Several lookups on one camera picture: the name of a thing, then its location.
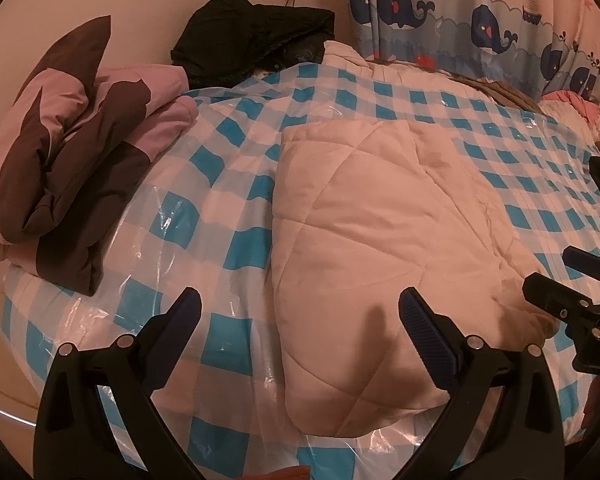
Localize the black jacket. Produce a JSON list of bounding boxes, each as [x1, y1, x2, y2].
[[170, 0, 336, 90]]

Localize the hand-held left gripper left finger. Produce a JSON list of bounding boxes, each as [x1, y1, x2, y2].
[[36, 287, 202, 480]]

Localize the white striped quilt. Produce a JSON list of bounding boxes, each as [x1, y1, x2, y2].
[[320, 40, 461, 81]]

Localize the white quilted jacket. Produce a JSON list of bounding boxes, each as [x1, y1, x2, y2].
[[270, 121, 561, 433]]

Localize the pink clothes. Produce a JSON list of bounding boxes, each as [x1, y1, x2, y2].
[[540, 89, 600, 126]]

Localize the whale print curtain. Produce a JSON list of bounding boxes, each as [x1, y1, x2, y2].
[[342, 0, 600, 106]]

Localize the pink and brown quilt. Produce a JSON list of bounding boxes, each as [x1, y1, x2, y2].
[[0, 15, 198, 296]]

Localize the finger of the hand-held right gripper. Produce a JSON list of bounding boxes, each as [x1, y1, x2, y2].
[[522, 272, 593, 318], [562, 245, 600, 281]]

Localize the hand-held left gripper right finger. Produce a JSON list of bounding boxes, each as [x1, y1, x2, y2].
[[399, 287, 567, 480]]

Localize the olive brown garment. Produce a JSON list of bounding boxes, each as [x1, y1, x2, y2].
[[452, 77, 546, 111]]

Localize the blue white checkered plastic sheet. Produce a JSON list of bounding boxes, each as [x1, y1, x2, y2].
[[0, 62, 600, 480]]

